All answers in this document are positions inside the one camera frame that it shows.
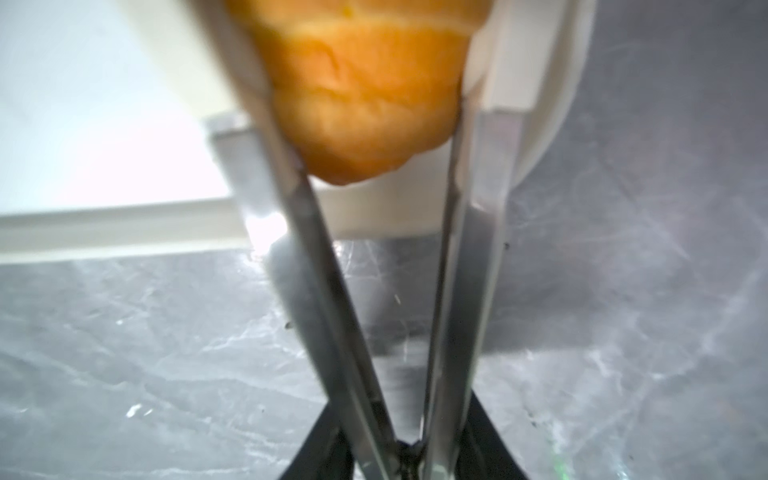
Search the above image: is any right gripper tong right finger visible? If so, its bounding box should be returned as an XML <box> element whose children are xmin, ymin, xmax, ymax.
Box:
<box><xmin>419</xmin><ymin>0</ymin><xmax>577</xmax><ymax>480</ymax></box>

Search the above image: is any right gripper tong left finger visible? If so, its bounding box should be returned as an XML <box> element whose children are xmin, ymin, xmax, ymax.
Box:
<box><xmin>189</xmin><ymin>1</ymin><xmax>401</xmax><ymax>479</ymax></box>

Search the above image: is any yellow fake croissant bread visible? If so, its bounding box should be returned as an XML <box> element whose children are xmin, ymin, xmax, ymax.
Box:
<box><xmin>226</xmin><ymin>0</ymin><xmax>492</xmax><ymax>185</ymax></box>

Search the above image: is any white rectangular tray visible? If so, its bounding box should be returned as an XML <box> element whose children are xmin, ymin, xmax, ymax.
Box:
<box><xmin>1</xmin><ymin>1</ymin><xmax>598</xmax><ymax>265</ymax></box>

